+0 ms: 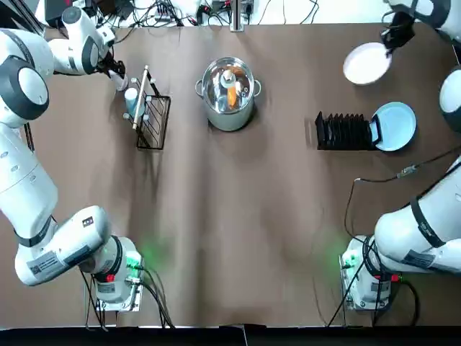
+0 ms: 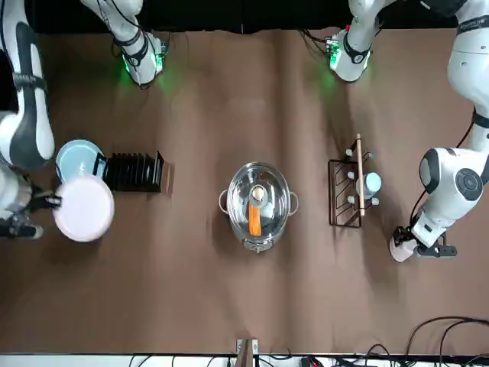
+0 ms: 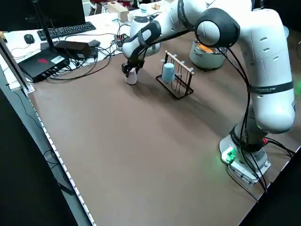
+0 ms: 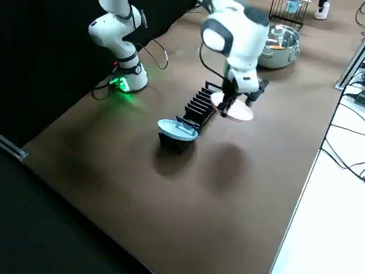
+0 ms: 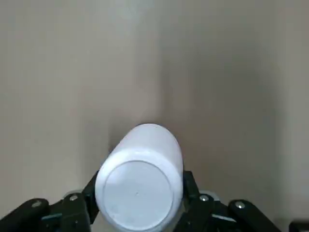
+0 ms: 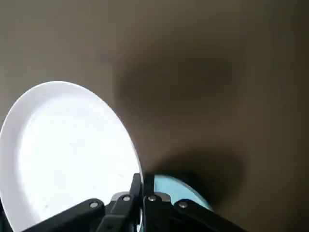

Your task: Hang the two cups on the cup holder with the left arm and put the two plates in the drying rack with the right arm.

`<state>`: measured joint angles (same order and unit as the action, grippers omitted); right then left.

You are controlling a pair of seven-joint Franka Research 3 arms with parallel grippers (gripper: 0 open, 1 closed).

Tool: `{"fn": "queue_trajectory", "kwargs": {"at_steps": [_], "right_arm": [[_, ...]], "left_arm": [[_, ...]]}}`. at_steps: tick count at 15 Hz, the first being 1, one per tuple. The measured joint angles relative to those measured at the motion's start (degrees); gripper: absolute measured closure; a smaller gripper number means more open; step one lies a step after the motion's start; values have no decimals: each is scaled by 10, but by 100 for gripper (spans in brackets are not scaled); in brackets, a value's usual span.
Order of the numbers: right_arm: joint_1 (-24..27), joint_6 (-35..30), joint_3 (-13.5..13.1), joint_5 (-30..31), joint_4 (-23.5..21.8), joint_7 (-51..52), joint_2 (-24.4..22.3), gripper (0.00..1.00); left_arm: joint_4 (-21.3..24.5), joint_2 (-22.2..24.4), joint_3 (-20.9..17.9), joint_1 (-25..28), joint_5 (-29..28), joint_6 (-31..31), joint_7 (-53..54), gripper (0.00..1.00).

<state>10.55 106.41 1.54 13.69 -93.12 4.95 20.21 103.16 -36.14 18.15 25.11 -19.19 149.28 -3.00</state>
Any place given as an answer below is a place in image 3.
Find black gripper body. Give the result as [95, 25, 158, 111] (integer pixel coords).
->
[126, 53, 145, 69]

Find light blue cup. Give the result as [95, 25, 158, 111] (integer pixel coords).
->
[161, 63, 176, 83]

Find grey usb hub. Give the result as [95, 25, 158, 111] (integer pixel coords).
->
[113, 34, 129, 47]

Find wooden box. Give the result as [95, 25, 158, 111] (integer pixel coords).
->
[106, 2, 130, 21]

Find stainless steel pot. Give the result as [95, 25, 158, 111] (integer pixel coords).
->
[189, 40, 228, 71]

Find black keyboard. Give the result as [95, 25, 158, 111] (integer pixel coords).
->
[37, 21, 97, 40]

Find black box with red logo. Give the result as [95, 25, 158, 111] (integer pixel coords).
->
[18, 48, 71, 83]

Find black monitor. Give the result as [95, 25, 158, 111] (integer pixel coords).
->
[0, 0, 86, 32]

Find black stand pole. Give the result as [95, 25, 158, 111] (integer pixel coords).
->
[31, 0, 56, 50]

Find aluminium profile bar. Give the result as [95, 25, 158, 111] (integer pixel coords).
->
[0, 37, 36, 94]

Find black wire cup holder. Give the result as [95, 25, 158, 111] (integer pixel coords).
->
[155, 50, 196, 101]

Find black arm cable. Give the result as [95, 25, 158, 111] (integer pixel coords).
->
[218, 46, 269, 194]

